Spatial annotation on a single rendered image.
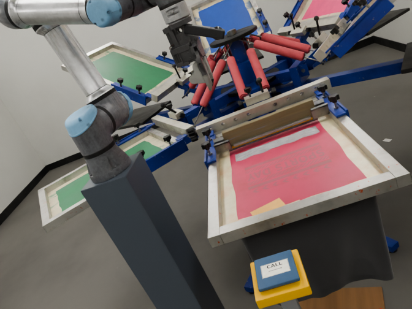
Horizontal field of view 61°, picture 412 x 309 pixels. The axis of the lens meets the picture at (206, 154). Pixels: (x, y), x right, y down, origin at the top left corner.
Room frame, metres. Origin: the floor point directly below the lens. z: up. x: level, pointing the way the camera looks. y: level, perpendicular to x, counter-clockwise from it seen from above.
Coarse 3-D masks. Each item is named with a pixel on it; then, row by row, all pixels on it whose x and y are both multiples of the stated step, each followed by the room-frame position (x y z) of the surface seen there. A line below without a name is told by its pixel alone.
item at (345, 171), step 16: (304, 128) 1.36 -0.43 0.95; (320, 128) 1.29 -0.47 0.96; (288, 144) 1.28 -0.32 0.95; (304, 144) 1.22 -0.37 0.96; (320, 144) 1.17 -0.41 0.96; (336, 144) 1.12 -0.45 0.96; (336, 160) 1.02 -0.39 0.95; (320, 176) 0.98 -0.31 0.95; (336, 176) 0.94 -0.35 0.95; (352, 176) 0.90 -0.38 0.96; (304, 192) 0.93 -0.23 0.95; (320, 192) 0.90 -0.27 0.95
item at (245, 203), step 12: (252, 144) 1.43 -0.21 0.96; (252, 156) 1.32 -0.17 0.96; (264, 156) 1.27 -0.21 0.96; (240, 168) 1.26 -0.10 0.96; (240, 180) 1.17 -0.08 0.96; (240, 192) 1.09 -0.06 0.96; (264, 192) 1.03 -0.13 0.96; (276, 192) 1.00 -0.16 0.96; (288, 192) 0.97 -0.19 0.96; (240, 204) 1.02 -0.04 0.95; (252, 204) 0.99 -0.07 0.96; (264, 204) 0.96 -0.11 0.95; (240, 216) 0.95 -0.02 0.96
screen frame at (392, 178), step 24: (336, 120) 1.26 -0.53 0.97; (360, 144) 1.01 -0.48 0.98; (216, 168) 1.28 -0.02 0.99; (384, 168) 0.84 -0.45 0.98; (216, 192) 1.10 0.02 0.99; (336, 192) 0.82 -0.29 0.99; (360, 192) 0.79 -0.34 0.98; (384, 192) 0.78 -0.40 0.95; (216, 216) 0.96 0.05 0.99; (264, 216) 0.85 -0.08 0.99; (288, 216) 0.82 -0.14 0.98; (216, 240) 0.86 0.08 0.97
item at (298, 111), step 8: (296, 104) 1.38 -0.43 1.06; (304, 104) 1.37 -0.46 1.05; (312, 104) 1.36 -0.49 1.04; (272, 112) 1.41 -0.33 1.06; (280, 112) 1.39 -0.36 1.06; (288, 112) 1.38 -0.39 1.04; (296, 112) 1.37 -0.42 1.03; (304, 112) 1.37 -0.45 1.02; (256, 120) 1.41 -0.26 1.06; (264, 120) 1.40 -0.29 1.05; (272, 120) 1.39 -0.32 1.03; (280, 120) 1.39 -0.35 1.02; (288, 120) 1.38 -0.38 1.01; (296, 120) 1.37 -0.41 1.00; (232, 128) 1.44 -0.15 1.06; (240, 128) 1.42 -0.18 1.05; (248, 128) 1.41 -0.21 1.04; (256, 128) 1.41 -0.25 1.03; (264, 128) 1.40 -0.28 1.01; (272, 128) 1.39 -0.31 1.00; (224, 136) 1.43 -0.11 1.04; (232, 136) 1.43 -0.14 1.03; (240, 136) 1.42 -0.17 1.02; (248, 136) 1.41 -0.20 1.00; (232, 144) 1.43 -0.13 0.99
